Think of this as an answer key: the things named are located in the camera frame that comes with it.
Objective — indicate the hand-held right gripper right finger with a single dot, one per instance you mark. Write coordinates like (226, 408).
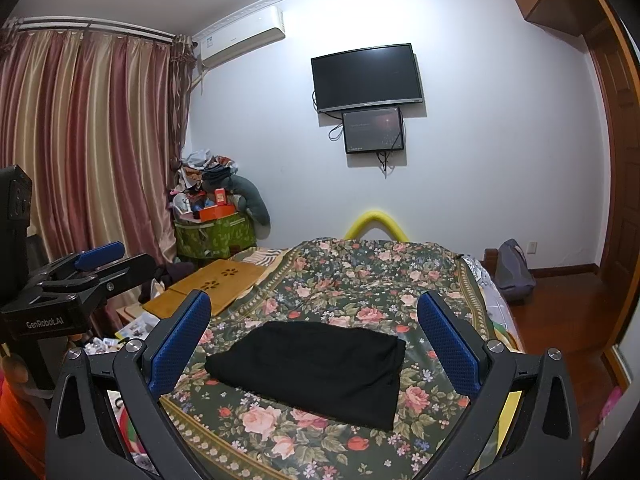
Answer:
(447, 345)

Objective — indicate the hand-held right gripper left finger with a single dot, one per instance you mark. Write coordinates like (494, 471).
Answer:
(182, 340)

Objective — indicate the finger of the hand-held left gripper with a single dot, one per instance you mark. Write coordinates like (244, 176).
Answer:
(100, 254)
(125, 272)

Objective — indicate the black garment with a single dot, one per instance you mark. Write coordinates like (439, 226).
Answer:
(310, 370)

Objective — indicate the pile of clothes and clutter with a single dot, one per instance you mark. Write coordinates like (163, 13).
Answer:
(197, 170)

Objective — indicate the white printed bed sheet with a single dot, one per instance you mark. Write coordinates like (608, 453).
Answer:
(495, 305)

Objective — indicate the wooden lap table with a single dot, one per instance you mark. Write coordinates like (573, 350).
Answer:
(210, 280)

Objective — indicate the grey bag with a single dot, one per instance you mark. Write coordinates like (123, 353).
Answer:
(512, 272)

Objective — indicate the yellow blanket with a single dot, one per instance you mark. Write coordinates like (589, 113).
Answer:
(507, 425)

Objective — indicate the orange box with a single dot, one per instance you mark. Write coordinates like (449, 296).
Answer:
(215, 212)

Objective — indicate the floral blanket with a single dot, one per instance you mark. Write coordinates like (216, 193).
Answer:
(350, 285)

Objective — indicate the striped cloth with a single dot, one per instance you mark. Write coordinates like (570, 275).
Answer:
(262, 257)

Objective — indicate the pink striped curtain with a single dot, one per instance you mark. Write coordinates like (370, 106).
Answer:
(100, 135)

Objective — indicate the yellow foam tube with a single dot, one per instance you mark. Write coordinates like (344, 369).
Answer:
(375, 217)

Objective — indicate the grey plush toy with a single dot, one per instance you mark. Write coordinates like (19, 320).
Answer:
(252, 200)

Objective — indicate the curtain rod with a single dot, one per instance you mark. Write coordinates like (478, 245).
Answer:
(100, 27)

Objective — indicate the small black monitor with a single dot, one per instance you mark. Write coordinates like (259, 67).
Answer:
(374, 130)

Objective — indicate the wooden door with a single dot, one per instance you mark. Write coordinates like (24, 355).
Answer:
(617, 185)

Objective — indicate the white air conditioner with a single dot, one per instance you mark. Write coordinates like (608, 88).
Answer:
(240, 35)

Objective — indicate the wooden bed frame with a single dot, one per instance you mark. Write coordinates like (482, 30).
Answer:
(491, 265)

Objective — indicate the wall socket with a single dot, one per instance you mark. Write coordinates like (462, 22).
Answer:
(531, 247)

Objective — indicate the black wall television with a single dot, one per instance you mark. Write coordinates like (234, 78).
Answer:
(367, 77)

